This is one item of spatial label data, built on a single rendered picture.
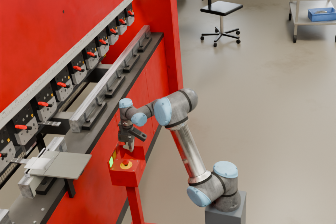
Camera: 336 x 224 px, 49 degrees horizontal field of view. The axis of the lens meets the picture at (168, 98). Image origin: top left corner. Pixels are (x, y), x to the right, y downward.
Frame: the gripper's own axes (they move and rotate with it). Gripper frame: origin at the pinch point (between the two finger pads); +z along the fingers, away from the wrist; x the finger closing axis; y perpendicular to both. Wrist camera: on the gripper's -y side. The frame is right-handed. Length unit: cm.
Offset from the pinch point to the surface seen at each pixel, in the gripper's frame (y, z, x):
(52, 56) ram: 40, -60, 2
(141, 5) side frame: 41, -31, -179
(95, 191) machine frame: 22.2, 26.3, 12.0
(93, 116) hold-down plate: 32.6, -6.6, -21.6
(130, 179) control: -2.2, 8.8, 15.1
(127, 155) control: 4.7, 7.7, -3.5
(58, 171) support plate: 26, -17, 42
